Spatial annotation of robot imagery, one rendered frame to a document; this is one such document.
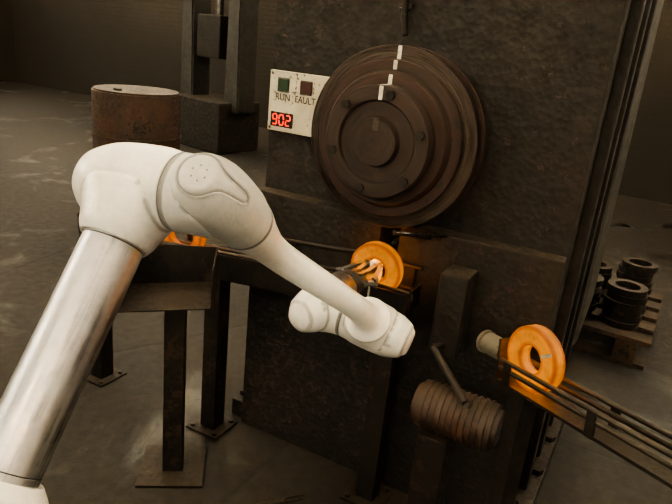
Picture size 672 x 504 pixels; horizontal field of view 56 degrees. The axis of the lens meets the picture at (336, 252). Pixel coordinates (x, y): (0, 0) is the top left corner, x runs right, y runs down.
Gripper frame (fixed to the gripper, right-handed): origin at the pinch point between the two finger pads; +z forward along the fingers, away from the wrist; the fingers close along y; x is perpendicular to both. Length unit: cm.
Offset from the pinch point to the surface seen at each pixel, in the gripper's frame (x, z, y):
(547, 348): 0, -21, 51
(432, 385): -22.6, -15.0, 25.4
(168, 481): -74, -36, -46
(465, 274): 3.7, -0.3, 25.5
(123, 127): -16, 141, -246
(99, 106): -5, 138, -264
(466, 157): 34.3, -1.2, 21.2
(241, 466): -76, -16, -33
